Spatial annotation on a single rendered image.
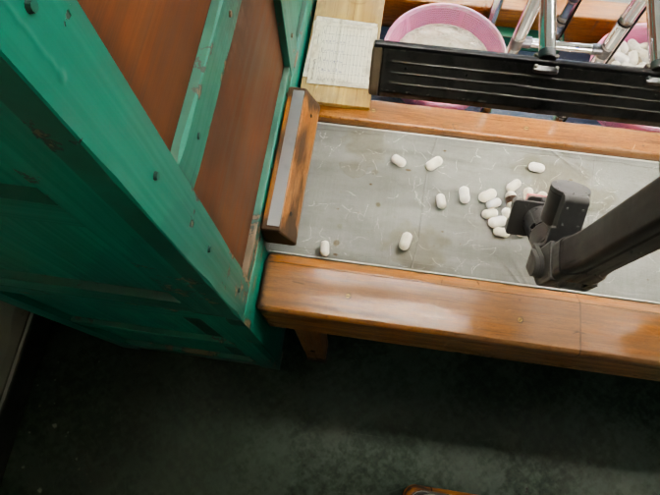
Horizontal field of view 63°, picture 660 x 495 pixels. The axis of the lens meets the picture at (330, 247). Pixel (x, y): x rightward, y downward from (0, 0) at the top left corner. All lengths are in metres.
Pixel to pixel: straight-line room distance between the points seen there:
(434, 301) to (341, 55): 0.56
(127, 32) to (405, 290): 0.70
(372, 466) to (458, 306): 0.84
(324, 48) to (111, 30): 0.83
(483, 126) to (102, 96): 0.89
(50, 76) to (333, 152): 0.83
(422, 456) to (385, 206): 0.90
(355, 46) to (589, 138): 0.52
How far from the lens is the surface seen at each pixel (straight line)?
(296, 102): 1.05
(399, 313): 0.99
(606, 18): 1.42
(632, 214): 0.64
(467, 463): 1.77
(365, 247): 1.05
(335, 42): 1.24
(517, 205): 0.96
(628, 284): 1.16
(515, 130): 1.18
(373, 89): 0.83
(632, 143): 1.25
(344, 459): 1.73
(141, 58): 0.49
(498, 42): 1.31
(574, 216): 0.85
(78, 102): 0.38
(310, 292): 1.00
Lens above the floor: 1.73
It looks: 71 degrees down
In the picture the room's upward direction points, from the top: 4 degrees counter-clockwise
